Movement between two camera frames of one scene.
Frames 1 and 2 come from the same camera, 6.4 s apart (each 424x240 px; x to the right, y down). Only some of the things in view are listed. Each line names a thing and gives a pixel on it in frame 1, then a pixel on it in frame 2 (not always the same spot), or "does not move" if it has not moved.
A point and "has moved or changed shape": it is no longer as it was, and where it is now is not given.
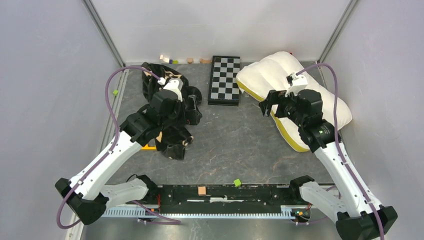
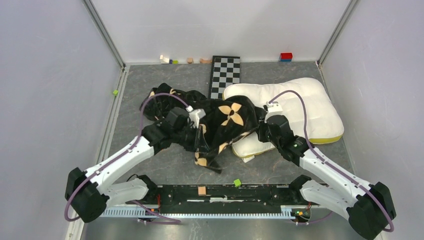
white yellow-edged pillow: (270, 73) has moved or changed shape
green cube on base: (237, 182) does not move
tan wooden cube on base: (202, 191) does not move
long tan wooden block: (202, 61) does not move
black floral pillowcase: (175, 135) to (226, 120)
